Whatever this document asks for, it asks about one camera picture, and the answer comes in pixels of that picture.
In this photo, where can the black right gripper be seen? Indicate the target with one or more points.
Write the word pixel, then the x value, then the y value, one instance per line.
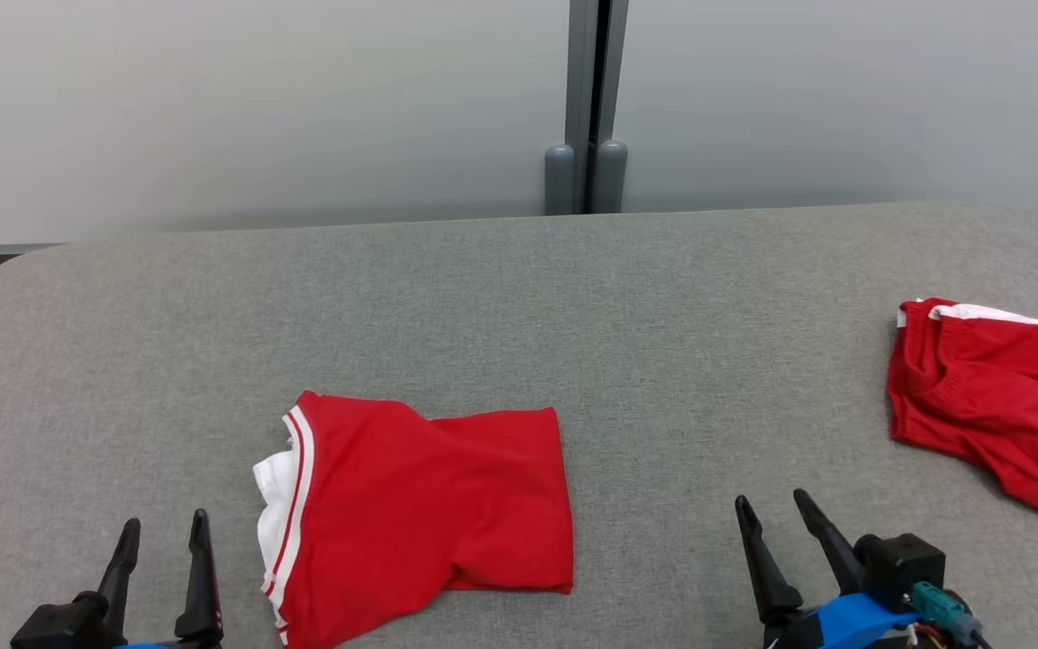
pixel 794 631

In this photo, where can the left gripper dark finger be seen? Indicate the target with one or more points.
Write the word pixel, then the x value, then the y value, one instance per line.
pixel 120 568
pixel 200 577

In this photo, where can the red jersey with white sleeves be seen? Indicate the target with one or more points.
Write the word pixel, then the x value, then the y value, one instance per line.
pixel 429 514

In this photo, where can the red shorts with white stripe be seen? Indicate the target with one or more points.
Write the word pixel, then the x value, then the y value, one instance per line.
pixel 997 406

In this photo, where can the black left wrist module box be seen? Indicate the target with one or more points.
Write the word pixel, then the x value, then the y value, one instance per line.
pixel 59 626

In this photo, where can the black wrist module box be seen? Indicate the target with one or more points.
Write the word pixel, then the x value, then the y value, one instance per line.
pixel 902 568
pixel 59 626

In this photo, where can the black right wrist module box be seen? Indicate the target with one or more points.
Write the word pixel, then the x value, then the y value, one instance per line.
pixel 902 568

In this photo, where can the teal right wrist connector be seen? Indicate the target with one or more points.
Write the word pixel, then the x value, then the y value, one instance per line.
pixel 942 608

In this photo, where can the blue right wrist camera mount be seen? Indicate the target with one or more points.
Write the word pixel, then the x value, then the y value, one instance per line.
pixel 857 622

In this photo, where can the grey partition post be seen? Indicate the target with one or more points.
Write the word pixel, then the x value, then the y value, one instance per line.
pixel 587 99

